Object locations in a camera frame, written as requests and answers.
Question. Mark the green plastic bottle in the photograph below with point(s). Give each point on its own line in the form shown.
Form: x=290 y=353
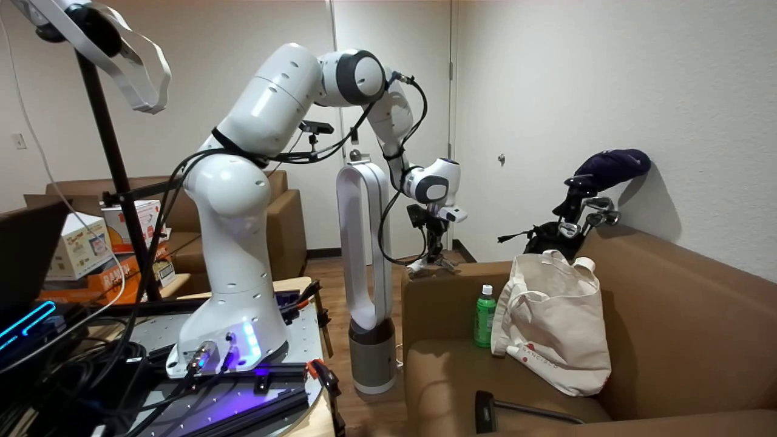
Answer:
x=483 y=316

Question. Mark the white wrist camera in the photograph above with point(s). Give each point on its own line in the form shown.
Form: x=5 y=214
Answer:
x=449 y=213

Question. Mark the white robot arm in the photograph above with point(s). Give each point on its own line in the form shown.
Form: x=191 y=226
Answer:
x=240 y=327

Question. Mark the black laptop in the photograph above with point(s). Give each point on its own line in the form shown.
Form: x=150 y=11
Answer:
x=28 y=244

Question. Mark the white bladeless fan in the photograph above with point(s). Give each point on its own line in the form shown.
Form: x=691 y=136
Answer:
x=362 y=194

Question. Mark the beige canvas tote bag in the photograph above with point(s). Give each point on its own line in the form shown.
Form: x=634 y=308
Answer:
x=549 y=318

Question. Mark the black camera tripod stand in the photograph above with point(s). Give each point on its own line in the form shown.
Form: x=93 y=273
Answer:
x=123 y=177

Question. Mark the brown armchair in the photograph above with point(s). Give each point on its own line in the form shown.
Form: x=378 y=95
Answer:
x=692 y=351

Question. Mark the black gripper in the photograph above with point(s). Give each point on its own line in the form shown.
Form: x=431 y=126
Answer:
x=431 y=226

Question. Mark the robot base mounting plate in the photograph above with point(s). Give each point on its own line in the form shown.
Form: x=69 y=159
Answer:
x=284 y=396

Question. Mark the white cardboard box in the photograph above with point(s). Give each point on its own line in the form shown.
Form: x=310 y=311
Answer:
x=82 y=245

